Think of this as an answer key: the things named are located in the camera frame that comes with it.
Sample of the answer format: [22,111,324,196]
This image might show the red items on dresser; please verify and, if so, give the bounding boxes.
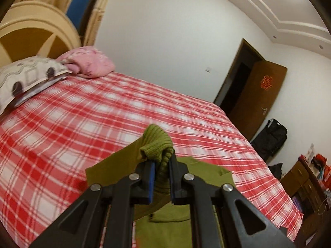
[300,144,330,190]

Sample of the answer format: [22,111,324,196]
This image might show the red white plaid bedspread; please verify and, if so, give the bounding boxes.
[1,72,303,247]

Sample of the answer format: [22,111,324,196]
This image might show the black bag by wall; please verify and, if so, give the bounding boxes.
[250,119,288,162]

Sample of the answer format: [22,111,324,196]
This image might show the green striped knit sweater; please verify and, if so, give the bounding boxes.
[85,123,237,248]

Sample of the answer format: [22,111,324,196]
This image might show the brown wooden dresser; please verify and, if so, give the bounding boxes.
[281,156,329,247]

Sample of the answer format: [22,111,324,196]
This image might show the dark blue window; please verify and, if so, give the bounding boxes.
[66,0,92,34]

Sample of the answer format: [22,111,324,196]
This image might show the brown wooden door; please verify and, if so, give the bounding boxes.
[214,39,287,141]

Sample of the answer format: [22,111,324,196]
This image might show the white grey patterned pillow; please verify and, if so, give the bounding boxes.
[1,56,71,118]

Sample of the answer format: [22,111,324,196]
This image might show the beige round headboard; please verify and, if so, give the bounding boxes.
[1,1,81,67]

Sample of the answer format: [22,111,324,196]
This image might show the pink pillow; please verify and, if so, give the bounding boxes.
[56,46,116,79]

